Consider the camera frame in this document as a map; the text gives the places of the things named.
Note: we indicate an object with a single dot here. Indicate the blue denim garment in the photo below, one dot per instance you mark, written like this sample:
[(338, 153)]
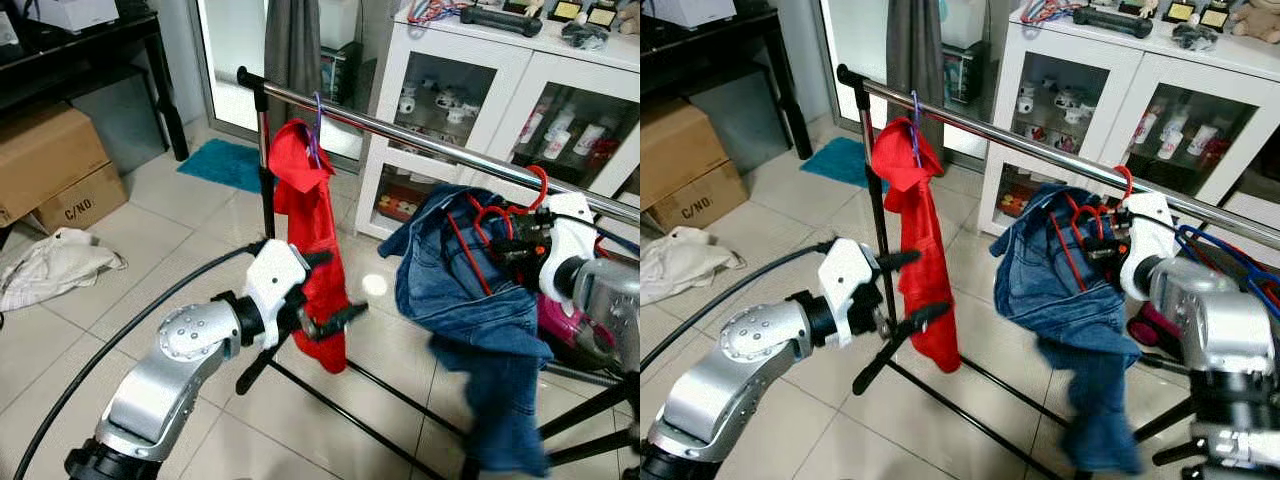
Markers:
[(450, 290), (1040, 290)]

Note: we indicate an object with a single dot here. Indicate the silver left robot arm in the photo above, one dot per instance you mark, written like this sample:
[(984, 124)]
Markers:
[(160, 380), (730, 390)]

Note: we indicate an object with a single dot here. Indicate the red garment on purple hanger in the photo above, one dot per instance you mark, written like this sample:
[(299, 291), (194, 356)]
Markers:
[(920, 250), (310, 230)]

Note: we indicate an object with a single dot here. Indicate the blue clothes hanger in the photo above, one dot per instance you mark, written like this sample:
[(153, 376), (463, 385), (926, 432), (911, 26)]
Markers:
[(620, 241), (1230, 262)]

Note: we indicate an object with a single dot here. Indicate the purple clothes hanger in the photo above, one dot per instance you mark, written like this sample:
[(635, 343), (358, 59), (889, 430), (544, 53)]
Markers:
[(914, 130), (316, 130)]

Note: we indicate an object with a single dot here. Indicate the pink vacuum cleaner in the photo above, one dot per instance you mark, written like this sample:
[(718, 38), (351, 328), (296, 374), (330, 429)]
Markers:
[(570, 335), (1150, 325)]

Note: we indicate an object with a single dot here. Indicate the teal floor mat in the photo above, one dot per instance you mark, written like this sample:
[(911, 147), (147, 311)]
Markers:
[(840, 160), (225, 165)]

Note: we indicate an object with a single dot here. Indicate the chrome and black clothes rack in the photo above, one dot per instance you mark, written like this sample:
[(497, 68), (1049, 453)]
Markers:
[(400, 133), (1000, 132)]

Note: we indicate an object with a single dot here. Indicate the crumpled white cloth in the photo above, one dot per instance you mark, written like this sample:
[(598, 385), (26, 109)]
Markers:
[(55, 270), (685, 265)]

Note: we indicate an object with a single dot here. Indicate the large plain cardboard box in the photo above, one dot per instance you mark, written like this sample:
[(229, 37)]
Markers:
[(680, 150), (45, 160)]

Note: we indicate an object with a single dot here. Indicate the small black appliance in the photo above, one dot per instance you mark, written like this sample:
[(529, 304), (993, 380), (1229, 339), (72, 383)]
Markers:
[(340, 72), (962, 72)]

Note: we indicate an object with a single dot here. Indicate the small printed cardboard box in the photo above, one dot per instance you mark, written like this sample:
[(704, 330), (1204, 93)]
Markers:
[(710, 200), (85, 200)]

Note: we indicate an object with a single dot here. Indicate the white glass-door cabinet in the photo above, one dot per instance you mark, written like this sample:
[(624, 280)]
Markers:
[(520, 65)]

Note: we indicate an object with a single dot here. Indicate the grey curtain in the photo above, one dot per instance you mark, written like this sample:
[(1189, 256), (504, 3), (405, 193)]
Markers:
[(292, 50), (912, 50)]

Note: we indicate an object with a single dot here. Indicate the small black gadget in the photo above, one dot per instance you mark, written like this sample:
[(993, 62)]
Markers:
[(1195, 36), (585, 36)]

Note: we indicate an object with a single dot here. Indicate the black cylindrical roll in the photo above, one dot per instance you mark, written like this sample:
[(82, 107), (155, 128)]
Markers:
[(500, 20), (1110, 20)]

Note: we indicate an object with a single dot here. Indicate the brown plush toy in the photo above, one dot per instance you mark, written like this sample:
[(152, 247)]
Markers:
[(630, 15), (1258, 20)]

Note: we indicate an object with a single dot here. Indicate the black desk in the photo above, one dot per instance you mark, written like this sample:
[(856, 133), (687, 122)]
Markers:
[(90, 45), (720, 40)]

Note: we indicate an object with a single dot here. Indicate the white box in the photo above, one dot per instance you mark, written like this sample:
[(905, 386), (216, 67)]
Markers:
[(705, 10), (70, 12)]

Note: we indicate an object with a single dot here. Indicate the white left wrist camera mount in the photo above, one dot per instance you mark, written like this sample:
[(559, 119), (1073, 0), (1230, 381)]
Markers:
[(272, 275), (845, 275)]

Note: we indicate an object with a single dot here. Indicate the small black yellow frame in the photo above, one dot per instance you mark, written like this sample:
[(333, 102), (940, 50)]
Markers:
[(602, 15), (1178, 10), (566, 10), (1215, 16)]

